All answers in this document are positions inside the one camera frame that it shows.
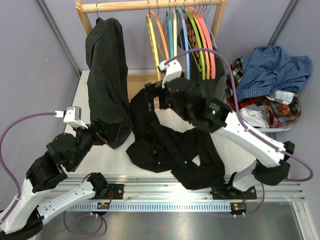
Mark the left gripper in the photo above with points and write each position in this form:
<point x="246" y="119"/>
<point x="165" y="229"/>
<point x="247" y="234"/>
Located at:
<point x="109" y="134"/>

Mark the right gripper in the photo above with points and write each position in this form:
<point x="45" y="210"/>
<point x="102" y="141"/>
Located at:
<point x="155" y="89"/>

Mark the blue checked shirt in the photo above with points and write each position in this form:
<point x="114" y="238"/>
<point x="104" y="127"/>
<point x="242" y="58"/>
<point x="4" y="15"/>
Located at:
<point x="269" y="69"/>

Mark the yellow hanger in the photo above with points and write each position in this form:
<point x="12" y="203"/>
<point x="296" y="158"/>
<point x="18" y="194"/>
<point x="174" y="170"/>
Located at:
<point x="153" y="41"/>

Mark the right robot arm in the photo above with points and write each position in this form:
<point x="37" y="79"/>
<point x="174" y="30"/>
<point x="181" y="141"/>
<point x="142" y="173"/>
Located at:
<point x="211" y="114"/>

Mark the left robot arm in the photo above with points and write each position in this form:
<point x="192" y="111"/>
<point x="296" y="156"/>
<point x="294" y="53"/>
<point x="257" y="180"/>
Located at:
<point x="28" y="213"/>

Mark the dark green shirt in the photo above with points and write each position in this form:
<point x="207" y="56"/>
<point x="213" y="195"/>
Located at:
<point x="212" y="87"/>

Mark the orange hanger on rack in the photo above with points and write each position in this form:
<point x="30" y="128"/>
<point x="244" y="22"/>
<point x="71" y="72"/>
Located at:
<point x="198" y="40"/>

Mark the grey pinstriped shirt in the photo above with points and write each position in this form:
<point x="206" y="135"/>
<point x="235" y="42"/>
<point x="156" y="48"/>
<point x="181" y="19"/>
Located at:
<point x="107" y="81"/>

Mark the brown wavy hanger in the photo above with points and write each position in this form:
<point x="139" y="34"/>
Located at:
<point x="199" y="40"/>

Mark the black white checked shirt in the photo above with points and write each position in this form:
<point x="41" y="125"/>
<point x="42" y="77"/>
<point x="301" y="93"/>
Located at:
<point x="237" y="69"/>

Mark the cream hanger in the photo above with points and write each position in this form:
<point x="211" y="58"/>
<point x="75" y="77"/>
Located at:
<point x="174" y="31"/>

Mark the teal hanger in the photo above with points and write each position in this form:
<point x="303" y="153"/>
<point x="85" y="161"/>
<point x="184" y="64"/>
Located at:
<point x="169" y="28"/>

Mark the pink hanger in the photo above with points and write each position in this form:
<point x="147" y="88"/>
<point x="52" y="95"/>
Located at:
<point x="210" y="69"/>

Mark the green hanger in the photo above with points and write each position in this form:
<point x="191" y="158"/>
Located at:
<point x="191" y="36"/>

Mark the light blue hanger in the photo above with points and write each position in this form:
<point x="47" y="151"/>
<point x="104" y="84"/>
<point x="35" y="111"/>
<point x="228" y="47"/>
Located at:
<point x="207" y="10"/>

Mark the red plaid shirt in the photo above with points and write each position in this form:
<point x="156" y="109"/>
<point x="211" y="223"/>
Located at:
<point x="282" y="108"/>

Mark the wooden clothes rack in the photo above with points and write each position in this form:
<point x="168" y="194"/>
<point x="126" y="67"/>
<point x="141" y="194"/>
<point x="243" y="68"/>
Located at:
<point x="157" y="6"/>

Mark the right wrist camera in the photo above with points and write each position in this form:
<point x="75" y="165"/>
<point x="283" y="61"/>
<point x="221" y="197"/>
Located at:
<point x="172" y="71"/>

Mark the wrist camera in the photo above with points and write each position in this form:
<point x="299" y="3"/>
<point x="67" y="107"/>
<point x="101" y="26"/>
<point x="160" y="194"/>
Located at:
<point x="73" y="117"/>
<point x="172" y="71"/>

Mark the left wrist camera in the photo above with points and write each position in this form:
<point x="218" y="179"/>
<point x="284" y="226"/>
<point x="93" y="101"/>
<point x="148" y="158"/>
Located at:
<point x="73" y="117"/>

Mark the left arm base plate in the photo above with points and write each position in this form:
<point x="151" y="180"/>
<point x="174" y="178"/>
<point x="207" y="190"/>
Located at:
<point x="116" y="190"/>

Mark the aluminium rail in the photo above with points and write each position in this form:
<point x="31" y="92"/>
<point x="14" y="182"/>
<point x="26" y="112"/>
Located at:
<point x="164" y="188"/>

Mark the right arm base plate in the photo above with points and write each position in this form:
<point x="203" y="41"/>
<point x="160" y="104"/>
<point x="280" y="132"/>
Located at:
<point x="227" y="192"/>

